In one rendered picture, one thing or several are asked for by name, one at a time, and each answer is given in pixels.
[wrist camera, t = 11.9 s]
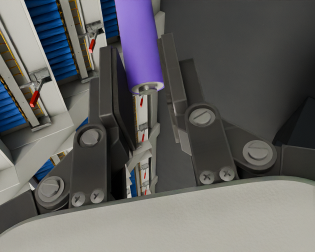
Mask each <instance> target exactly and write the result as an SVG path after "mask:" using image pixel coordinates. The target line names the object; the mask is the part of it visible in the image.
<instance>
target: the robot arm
mask: <svg viewBox="0 0 315 252"><path fill-rule="evenodd" d="M156 40H157V46H158V52H159V58H160V65H161V71H162V77H163V83H164V89H165V95H166V101H167V106H168V111H169V115H170V120H171V124H172V129H173V133H174V137H175V142H176V143H180V144H181V149H182V151H184V152H185V153H187V154H189V155H190V157H191V162H192V167H193V172H194V177H195V182H196V187H190V188H183V189H177V190H171V191H165V192H160V193H154V194H148V195H142V196H136V197H130V198H127V179H126V166H125V164H126V163H127V162H128V161H129V160H130V158H133V151H136V150H137V145H136V133H135V120H134V107H133V94H132V93H131V92H130V91H129V88H128V82H127V75H126V71H125V68H124V66H123V63H122V60H121V57H120V54H119V51H118V49H117V47H115V48H113V47H112V45H109V46H104V47H100V48H99V77H96V78H91V79H90V80H89V100H88V123H87V124H85V125H83V126H81V127H80V128H79V129H78V130H77V131H76V133H75V135H74V138H73V149H72V150H71V151H70V152H69V153H68V154H67V155H66V156H65V157H64V158H63V159H62V160H61V161H60V162H59V163H58V164H57V165H56V166H55V167H54V168H53V169H52V170H51V171H50V172H49V173H48V174H47V175H46V176H45V177H44V178H43V179H42V180H41V181H40V182H39V184H38V185H37V187H36V189H34V190H31V189H29V190H27V191H25V192H23V193H22V194H20V195H18V196H16V197H14V198H12V199H11V200H9V201H7V202H5V203H3V204H1V205H0V252H315V149H312V148H305V147H298V146H291V145H284V144H282V146H275V145H272V143H270V142H269V141H267V140H266V139H264V138H262V137H260V136H258V135H256V134H254V133H252V132H250V131H248V130H246V129H244V128H241V127H239V126H237V125H235V124H233V123H231V122H229V121H227V120H225V119H223V118H221V116H220V112H219V110H218V108H217V107H216V106H215V105H213V104H211V103H209V102H205V98H204V94H203V90H202V86H201V82H200V79H199V75H198V71H197V67H196V63H195V60H194V58H190V59H185V60H180V61H179V60H178V56H177V51H176V46H175V42H174V37H173V33H172V32H171V33H167V34H162V35H161V38H159V39H156Z"/></svg>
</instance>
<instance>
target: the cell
mask: <svg viewBox="0 0 315 252"><path fill-rule="evenodd" d="M115 7H116V14H117V20H118V27H119V33H120V40H121V46H122V53H123V60H124V66H125V72H126V78H127V85H128V90H129V91H130V92H131V93H133V94H140V95H151V94H154V93H156V92H157V91H159V90H161V89H163V88H164V80H163V74H162V68H161V62H160V56H159V50H158V43H157V39H158V34H157V28H156V22H155V17H154V11H153V6H152V0H115Z"/></svg>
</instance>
